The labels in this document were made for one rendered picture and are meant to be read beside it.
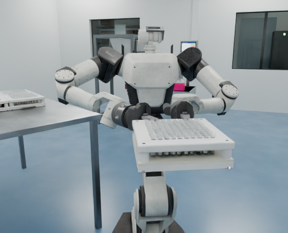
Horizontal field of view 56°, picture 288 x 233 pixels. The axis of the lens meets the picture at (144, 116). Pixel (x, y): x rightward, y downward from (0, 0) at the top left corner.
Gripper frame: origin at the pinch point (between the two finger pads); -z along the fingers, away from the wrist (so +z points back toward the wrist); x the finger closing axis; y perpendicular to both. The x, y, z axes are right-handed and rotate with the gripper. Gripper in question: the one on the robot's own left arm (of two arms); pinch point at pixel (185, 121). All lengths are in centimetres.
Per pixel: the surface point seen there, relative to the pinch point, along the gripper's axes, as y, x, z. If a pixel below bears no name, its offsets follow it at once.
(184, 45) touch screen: -29, -34, 285
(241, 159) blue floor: -94, 99, 217
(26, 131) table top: 79, 18, 48
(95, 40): 107, -45, 360
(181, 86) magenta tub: -23, 16, 249
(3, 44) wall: 304, -44, 442
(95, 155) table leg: 50, 44, 82
